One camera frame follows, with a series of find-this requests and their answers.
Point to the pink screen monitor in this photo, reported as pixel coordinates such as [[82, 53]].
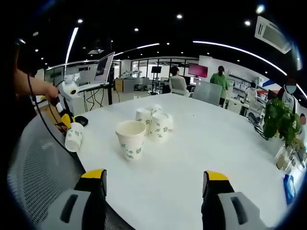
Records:
[[197, 70]]

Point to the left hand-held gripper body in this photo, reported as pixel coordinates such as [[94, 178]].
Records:
[[68, 89]]

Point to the grey mesh office chair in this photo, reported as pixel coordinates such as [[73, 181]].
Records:
[[43, 167]]

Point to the person's left hand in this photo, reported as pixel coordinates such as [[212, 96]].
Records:
[[52, 92]]

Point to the black computer mouse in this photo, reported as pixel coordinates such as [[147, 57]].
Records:
[[81, 120]]

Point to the white ceiling light strip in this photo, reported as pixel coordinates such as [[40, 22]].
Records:
[[139, 48], [239, 50], [72, 43]]

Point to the green print paper cup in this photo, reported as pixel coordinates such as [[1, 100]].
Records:
[[159, 129], [156, 108], [130, 146], [143, 117], [73, 139]]

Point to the black monitor on wheeled stand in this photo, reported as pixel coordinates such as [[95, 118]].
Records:
[[156, 70]]

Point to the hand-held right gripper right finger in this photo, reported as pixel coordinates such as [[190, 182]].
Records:
[[216, 208]]

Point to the tilted silver monitor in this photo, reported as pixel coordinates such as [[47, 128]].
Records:
[[104, 67]]

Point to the small glass jar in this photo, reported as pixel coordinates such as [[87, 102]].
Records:
[[292, 158], [281, 159]]

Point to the white table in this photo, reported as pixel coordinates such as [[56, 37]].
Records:
[[192, 143]]

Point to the ceiling air conditioner vent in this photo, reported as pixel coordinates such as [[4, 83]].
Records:
[[272, 33]]

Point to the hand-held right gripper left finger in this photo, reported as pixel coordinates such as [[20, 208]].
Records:
[[94, 206]]

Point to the grey fabric office chair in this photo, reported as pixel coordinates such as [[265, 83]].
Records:
[[207, 93]]

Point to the white storage shelves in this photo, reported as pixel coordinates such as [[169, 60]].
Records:
[[242, 83]]

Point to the blue wipes packet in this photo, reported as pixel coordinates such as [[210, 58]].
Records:
[[289, 189]]

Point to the potted green plant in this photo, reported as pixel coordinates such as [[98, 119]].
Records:
[[280, 119]]

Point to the small desk monitor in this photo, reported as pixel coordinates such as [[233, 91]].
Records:
[[196, 80]]

